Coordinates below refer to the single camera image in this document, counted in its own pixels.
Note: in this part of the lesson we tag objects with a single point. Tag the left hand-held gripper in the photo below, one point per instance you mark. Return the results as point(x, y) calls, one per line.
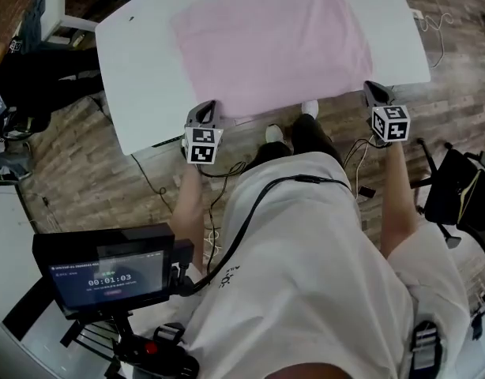
point(203, 144)

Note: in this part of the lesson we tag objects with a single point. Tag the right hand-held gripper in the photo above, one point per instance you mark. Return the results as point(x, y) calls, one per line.
point(390, 124)

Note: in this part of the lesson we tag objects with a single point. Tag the pink robe garment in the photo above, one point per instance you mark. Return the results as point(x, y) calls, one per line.
point(274, 46)

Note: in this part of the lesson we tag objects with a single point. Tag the person's right forearm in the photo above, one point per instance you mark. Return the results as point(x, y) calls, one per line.
point(398, 203)

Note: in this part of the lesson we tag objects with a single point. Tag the person's left forearm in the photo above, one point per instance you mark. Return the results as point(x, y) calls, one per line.
point(187, 207)

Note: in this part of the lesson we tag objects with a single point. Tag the black under-table control box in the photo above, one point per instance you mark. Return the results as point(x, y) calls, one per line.
point(167, 141)

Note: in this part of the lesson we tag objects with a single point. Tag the person's right white shoe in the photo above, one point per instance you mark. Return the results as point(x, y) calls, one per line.
point(310, 108)

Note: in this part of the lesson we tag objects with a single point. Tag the large white table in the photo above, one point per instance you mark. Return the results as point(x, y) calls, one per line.
point(140, 73)

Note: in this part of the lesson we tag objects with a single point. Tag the person's dark trousers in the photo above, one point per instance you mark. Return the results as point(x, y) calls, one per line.
point(309, 140)

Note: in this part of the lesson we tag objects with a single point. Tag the white power strip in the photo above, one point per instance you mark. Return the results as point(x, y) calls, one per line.
point(417, 14)

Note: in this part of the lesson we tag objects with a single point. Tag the small black adapter box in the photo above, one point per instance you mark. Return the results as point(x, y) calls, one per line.
point(367, 192)

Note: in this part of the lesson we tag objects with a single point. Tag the black office chair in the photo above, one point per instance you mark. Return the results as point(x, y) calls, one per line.
point(456, 196)

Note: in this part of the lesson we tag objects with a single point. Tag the black bag yellow trim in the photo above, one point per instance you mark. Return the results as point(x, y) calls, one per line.
point(477, 200)

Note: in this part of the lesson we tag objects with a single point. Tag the black monitor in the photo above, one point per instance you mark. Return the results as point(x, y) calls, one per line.
point(108, 271)

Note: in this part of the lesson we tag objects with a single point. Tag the person's white t-shirt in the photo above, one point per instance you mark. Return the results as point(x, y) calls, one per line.
point(313, 275)

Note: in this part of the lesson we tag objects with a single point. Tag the grey garment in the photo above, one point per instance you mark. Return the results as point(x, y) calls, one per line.
point(33, 18)

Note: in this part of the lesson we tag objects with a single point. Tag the black monitor mount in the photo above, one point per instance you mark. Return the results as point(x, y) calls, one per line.
point(147, 350)

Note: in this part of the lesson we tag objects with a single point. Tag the black metal frame chair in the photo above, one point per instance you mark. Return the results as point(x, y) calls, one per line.
point(68, 338)

